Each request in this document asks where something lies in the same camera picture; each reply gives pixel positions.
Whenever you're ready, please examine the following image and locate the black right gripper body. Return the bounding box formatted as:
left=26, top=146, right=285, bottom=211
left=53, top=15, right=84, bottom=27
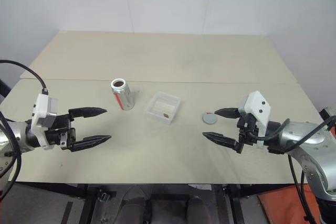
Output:
left=236, top=112, right=260, bottom=146

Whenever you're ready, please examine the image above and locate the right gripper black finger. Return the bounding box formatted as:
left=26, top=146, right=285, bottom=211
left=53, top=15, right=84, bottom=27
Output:
left=202, top=132, right=244, bottom=154
left=213, top=107, right=240, bottom=120

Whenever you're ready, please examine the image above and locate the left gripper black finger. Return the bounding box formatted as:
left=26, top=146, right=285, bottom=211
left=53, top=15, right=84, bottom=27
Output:
left=70, top=134, right=112, bottom=153
left=68, top=106, right=108, bottom=120

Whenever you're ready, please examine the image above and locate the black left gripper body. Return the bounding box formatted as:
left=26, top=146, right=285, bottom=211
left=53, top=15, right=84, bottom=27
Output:
left=43, top=113, right=77, bottom=152

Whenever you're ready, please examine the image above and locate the grey can lid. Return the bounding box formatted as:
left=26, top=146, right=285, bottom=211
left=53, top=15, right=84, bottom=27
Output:
left=202, top=112, right=219, bottom=125

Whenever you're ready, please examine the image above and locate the silver red can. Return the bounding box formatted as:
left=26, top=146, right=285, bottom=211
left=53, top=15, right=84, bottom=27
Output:
left=110, top=78, right=135, bottom=111

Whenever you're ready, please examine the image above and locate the clear plastic tray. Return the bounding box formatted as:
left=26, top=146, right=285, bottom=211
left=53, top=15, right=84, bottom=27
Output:
left=144, top=91, right=182, bottom=125

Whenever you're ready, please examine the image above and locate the small silver black connector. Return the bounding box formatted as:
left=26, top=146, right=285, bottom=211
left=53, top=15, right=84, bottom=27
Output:
left=97, top=191, right=110, bottom=204

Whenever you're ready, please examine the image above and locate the dark rounded shape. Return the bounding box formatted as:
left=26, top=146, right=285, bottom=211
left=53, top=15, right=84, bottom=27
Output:
left=120, top=186, right=146, bottom=224
left=185, top=195, right=208, bottom=224

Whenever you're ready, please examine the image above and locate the orange red floor mat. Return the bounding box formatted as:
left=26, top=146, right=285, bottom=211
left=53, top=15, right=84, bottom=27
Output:
left=257, top=183, right=323, bottom=224

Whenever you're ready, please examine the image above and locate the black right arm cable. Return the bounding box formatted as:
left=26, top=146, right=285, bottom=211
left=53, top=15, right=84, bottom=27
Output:
left=248, top=115, right=336, bottom=154

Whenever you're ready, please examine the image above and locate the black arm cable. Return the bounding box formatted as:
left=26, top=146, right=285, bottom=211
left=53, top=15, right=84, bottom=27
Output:
left=0, top=59, right=49, bottom=95
left=248, top=115, right=336, bottom=154

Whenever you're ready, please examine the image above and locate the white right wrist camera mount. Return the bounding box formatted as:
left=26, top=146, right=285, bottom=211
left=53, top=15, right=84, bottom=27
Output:
left=243, top=90, right=272, bottom=147

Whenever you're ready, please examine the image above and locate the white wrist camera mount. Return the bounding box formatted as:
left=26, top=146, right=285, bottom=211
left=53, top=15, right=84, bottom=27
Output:
left=30, top=93, right=59, bottom=151
left=243, top=90, right=272, bottom=147

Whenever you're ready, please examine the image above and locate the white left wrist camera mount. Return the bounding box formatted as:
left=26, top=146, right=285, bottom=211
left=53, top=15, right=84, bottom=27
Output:
left=30, top=93, right=59, bottom=151

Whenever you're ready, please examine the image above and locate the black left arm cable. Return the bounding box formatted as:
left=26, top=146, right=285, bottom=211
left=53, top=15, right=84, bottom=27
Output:
left=0, top=59, right=49, bottom=95

